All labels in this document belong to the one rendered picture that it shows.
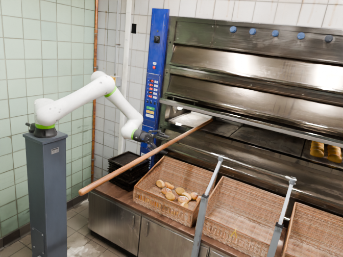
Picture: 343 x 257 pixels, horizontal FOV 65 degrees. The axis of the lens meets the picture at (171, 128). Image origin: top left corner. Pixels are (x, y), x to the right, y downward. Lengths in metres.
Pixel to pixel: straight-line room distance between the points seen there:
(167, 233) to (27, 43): 1.86
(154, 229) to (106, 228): 0.55
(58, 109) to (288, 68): 1.58
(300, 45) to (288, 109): 0.45
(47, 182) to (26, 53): 1.06
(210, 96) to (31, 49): 1.50
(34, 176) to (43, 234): 0.46
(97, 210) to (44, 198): 0.67
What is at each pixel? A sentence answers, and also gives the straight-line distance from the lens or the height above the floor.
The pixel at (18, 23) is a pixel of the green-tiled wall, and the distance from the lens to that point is 2.45.
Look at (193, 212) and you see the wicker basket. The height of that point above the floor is 0.72.
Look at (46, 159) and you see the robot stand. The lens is 1.98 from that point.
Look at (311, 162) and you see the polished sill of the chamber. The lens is 2.23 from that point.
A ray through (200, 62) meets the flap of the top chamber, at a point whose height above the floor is 1.76.
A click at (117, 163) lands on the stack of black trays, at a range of 2.45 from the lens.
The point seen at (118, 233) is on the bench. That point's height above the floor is 0.24.
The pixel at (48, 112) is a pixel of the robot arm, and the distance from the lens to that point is 1.76.
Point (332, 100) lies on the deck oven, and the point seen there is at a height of 1.65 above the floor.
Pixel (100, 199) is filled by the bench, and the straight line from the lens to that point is 2.55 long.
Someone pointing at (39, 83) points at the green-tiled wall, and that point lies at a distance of 2.59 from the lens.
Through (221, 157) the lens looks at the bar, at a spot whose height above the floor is 1.17.
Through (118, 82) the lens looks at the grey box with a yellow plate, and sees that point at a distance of 2.73.
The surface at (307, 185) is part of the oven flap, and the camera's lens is 2.30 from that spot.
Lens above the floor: 1.92
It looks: 18 degrees down
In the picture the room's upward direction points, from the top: 7 degrees clockwise
